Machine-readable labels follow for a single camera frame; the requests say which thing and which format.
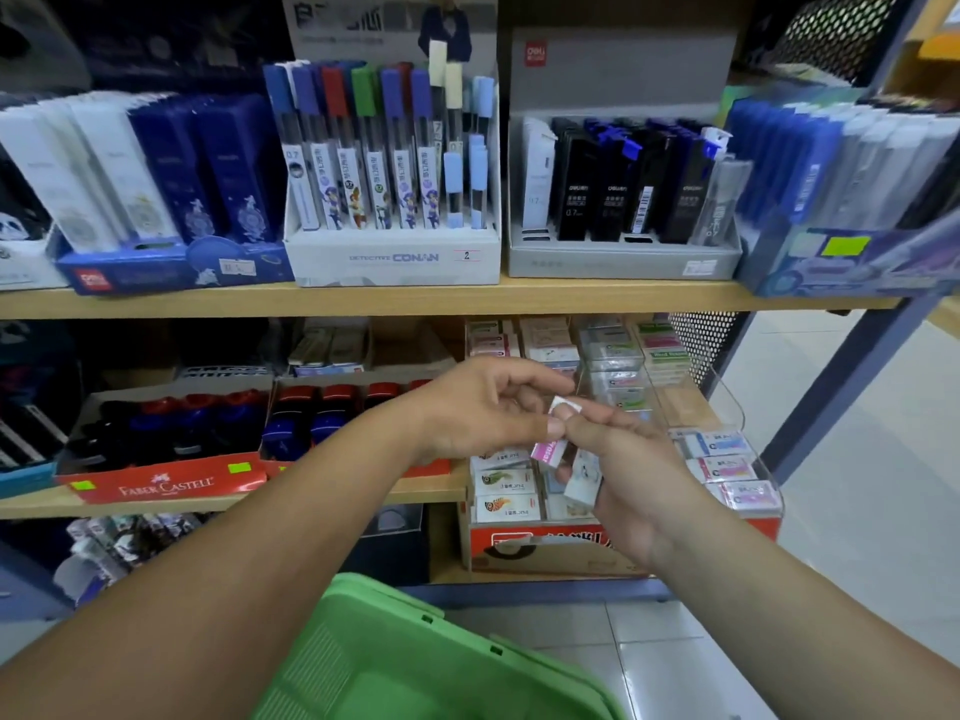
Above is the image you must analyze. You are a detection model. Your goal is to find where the person's left hand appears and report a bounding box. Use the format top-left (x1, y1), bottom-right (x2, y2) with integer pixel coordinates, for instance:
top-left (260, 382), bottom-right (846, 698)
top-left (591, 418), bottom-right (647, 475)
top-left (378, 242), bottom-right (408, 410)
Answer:
top-left (408, 357), bottom-right (579, 466)

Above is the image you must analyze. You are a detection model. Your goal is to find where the person's right hand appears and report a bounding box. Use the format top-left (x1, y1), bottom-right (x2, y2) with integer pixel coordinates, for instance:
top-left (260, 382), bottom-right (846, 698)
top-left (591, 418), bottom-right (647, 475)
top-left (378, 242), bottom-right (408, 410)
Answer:
top-left (551, 402), bottom-right (723, 572)

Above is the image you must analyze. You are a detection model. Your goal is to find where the pink-labelled white eraser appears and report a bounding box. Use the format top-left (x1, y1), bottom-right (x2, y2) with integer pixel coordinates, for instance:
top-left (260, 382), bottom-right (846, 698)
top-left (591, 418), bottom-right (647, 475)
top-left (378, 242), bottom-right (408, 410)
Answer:
top-left (531, 396), bottom-right (585, 468)

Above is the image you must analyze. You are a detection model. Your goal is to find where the plain white boxed eraser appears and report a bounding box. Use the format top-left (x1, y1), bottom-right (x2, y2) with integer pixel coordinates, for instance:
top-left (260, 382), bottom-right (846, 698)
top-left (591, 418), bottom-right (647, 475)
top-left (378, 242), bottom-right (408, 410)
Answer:
top-left (562, 448), bottom-right (605, 511)

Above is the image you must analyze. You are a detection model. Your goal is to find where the person's right forearm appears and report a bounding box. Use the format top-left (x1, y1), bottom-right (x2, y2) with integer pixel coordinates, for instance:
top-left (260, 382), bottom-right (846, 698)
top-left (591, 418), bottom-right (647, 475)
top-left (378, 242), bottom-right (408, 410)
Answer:
top-left (646, 509), bottom-right (960, 720)

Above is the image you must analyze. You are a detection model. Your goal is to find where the person's left forearm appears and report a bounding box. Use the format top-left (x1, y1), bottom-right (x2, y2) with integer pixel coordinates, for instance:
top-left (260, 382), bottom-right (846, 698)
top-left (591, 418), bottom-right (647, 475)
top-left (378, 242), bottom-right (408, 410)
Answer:
top-left (0, 389), bottom-right (438, 720)

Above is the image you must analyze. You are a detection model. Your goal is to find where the stack of boxed erasers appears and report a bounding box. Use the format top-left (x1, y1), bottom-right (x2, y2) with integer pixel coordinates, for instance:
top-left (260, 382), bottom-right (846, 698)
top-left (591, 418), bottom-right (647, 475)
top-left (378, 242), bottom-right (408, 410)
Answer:
top-left (465, 314), bottom-right (700, 415)

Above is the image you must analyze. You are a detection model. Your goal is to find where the group of leaf-print eraser boxes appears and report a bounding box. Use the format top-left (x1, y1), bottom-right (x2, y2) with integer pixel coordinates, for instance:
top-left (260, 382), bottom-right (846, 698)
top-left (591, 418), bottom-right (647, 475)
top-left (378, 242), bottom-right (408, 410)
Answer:
top-left (469, 448), bottom-right (571, 526)

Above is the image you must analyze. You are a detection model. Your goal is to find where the red and white eraser carton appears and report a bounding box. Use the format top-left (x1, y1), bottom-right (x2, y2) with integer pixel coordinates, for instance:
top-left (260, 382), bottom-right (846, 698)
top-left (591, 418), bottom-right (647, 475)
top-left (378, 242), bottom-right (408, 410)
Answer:
top-left (457, 509), bottom-right (783, 580)

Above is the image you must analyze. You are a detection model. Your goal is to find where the blue-labelled wrapped eraser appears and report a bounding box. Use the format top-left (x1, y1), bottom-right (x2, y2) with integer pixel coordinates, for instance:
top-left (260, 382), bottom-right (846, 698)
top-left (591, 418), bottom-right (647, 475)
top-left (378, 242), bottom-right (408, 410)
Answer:
top-left (675, 429), bottom-right (756, 460)

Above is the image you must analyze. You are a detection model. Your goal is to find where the black perforated metal panel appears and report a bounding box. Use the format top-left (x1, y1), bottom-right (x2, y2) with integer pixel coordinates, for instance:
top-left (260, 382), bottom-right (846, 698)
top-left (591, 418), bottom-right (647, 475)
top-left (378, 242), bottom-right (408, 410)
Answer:
top-left (666, 310), bottom-right (753, 394)

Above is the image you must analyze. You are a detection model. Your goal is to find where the pink-labelled wrapped eraser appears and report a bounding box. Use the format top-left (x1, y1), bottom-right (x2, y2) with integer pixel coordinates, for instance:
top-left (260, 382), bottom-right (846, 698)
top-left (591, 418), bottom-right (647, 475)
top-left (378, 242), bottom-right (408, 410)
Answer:
top-left (686, 455), bottom-right (760, 486)
top-left (705, 479), bottom-right (775, 512)

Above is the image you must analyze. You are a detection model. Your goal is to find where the clear plastic display case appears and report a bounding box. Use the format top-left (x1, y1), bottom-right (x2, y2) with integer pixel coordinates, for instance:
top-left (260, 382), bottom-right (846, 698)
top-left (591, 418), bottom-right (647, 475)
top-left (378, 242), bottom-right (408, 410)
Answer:
top-left (660, 364), bottom-right (786, 522)

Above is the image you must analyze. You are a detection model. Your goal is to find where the grey display box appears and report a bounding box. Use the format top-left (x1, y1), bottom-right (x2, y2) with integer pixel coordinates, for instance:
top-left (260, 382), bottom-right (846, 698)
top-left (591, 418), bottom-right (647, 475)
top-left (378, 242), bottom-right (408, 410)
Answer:
top-left (498, 25), bottom-right (745, 283)

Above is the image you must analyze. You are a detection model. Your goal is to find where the dark box with white label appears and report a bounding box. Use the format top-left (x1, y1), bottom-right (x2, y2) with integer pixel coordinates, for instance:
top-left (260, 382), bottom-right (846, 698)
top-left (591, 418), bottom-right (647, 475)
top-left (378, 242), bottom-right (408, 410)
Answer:
top-left (339, 504), bottom-right (433, 587)

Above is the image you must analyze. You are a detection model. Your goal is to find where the row of blue black sharpeners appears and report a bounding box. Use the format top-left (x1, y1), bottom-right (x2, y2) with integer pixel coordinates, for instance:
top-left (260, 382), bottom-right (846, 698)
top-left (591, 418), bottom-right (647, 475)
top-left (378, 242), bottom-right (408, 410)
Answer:
top-left (262, 380), bottom-right (436, 464)

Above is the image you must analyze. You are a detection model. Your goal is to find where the white cartoon display box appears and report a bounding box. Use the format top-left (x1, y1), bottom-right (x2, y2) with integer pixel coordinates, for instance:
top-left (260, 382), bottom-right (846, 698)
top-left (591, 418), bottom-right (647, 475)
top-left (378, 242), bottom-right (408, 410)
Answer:
top-left (281, 0), bottom-right (503, 288)

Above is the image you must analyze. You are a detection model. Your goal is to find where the row of black lead cases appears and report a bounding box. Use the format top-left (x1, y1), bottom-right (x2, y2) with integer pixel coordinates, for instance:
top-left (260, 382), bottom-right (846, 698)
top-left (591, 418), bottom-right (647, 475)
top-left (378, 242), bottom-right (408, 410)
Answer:
top-left (521, 115), bottom-right (753, 247)

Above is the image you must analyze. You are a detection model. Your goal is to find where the red cardboard display tray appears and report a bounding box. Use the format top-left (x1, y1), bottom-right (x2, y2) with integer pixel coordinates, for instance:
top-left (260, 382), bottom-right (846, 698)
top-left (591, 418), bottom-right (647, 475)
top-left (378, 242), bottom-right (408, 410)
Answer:
top-left (54, 388), bottom-right (273, 505)
top-left (257, 374), bottom-right (453, 481)

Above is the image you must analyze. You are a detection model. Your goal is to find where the green plastic shopping basket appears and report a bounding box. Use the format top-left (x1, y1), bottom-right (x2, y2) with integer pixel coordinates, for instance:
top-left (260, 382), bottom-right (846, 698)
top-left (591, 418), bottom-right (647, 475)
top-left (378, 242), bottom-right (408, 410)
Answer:
top-left (251, 573), bottom-right (628, 720)

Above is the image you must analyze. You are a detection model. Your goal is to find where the purple display box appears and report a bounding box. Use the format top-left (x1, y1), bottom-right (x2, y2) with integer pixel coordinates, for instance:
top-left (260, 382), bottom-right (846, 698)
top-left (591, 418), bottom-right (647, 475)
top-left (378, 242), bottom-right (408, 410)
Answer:
top-left (733, 209), bottom-right (960, 299)

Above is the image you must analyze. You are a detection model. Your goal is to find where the row of colour-capped lead tubes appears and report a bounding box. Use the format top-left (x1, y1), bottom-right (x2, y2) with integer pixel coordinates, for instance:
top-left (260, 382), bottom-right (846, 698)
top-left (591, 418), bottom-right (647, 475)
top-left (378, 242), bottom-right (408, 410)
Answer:
top-left (262, 39), bottom-right (499, 233)

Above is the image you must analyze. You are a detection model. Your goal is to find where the row of blue-grey lead cases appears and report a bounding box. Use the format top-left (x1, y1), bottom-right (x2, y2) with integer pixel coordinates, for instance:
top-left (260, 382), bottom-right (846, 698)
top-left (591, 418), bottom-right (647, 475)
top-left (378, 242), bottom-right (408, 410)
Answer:
top-left (723, 93), bottom-right (960, 232)

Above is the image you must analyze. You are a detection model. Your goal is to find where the row of black red sharpeners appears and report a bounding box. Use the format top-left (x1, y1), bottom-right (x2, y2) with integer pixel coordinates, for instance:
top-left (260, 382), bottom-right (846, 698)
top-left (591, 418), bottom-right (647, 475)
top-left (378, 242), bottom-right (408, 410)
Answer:
top-left (66, 389), bottom-right (270, 473)

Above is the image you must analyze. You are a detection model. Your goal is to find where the dark blue display box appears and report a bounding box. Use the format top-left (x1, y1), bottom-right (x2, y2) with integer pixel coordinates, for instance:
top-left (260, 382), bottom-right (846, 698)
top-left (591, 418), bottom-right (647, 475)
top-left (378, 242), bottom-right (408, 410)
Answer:
top-left (54, 235), bottom-right (296, 298)

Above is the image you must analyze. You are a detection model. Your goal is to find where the pile of printed packets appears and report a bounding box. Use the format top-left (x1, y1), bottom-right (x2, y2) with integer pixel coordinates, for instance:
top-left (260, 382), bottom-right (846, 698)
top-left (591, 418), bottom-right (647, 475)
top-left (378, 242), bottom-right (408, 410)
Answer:
top-left (51, 511), bottom-right (205, 604)

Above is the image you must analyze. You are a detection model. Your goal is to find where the row of blue and white packs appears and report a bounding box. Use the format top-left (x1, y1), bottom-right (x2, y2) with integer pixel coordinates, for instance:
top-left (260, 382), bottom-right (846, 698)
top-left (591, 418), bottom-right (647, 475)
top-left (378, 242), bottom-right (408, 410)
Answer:
top-left (0, 91), bottom-right (288, 252)

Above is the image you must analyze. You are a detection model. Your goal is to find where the white panda-print box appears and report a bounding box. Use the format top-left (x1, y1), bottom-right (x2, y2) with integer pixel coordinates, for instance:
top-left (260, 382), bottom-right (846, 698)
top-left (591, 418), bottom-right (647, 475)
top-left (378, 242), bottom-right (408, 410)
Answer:
top-left (0, 145), bottom-right (70, 292)

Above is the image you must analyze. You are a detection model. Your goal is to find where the grey metal shelf post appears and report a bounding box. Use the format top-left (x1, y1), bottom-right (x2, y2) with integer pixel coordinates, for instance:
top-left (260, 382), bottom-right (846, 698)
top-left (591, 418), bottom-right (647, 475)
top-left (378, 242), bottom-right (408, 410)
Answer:
top-left (756, 290), bottom-right (955, 487)

